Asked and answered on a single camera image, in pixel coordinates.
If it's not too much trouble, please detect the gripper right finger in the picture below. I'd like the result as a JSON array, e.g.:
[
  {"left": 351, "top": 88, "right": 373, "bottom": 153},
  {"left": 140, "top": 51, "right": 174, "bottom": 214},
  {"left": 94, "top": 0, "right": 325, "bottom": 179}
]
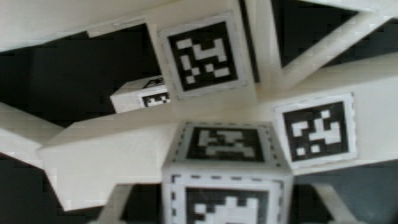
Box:
[{"left": 312, "top": 183, "right": 367, "bottom": 224}]

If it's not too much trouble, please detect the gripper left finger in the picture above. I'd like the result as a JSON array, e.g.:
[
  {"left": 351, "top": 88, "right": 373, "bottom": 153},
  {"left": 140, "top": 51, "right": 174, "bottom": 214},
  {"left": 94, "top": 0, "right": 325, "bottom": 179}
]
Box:
[{"left": 87, "top": 184, "right": 133, "bottom": 224}]

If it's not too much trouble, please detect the white chair leg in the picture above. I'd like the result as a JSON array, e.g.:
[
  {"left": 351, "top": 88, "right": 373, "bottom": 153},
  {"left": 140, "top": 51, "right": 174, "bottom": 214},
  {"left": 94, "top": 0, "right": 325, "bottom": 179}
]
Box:
[
  {"left": 161, "top": 121, "right": 293, "bottom": 224},
  {"left": 110, "top": 76, "right": 170, "bottom": 113}
]

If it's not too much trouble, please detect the white chair back part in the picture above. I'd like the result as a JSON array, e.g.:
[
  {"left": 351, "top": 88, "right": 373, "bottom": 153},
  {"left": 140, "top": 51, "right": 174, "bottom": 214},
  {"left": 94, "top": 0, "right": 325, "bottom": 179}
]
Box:
[{"left": 0, "top": 0, "right": 398, "bottom": 210}]

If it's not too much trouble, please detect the white U-shaped fence frame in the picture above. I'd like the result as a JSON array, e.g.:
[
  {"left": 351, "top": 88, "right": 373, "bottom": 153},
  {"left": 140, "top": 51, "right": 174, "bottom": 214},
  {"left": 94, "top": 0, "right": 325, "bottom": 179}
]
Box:
[{"left": 0, "top": 102, "right": 64, "bottom": 168}]

